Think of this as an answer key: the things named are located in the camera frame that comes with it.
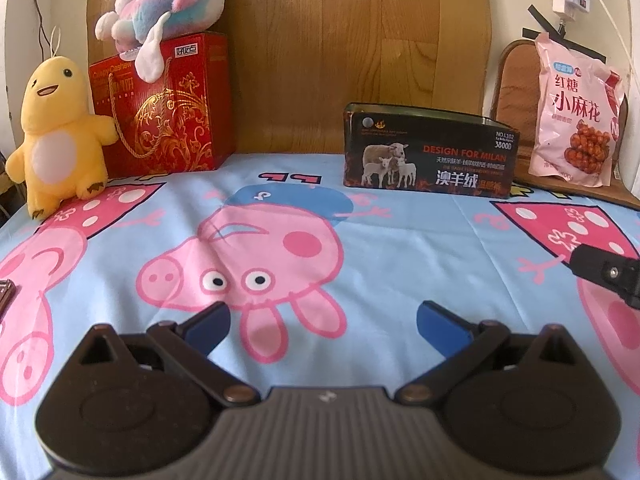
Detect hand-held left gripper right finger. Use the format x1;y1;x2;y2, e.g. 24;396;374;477
395;300;592;407

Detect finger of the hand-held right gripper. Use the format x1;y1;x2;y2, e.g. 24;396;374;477
570;244;640;311

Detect white wall adapter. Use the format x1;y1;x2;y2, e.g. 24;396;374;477
552;0;596;23

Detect yellow plush duck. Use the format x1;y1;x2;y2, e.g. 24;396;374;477
6;55;120;220

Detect brown seat cushion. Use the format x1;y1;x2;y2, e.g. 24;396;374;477
492;40;640;211

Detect black tape strips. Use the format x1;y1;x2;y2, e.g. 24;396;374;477
522;5;608;61

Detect red gift bag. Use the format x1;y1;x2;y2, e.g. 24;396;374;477
89;31;236;176

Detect pig printed blue blanket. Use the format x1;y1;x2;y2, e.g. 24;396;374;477
0;152;640;480

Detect thin black cable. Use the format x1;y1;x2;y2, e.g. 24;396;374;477
29;0;47;56

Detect small brown object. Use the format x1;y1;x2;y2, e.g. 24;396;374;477
0;280;16;321

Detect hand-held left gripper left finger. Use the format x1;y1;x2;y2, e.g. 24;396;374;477
65;301;262;407

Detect white cable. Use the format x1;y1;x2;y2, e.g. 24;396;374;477
575;0;632;66

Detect pastel plush toy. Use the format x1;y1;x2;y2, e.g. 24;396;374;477
95;0;235;82

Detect wooden headboard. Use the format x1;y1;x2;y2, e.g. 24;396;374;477
87;0;493;156

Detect black tin box sheep print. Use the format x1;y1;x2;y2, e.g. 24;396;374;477
344;102;521;200

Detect pink snack bag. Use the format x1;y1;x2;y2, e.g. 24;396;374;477
529;32;628;188

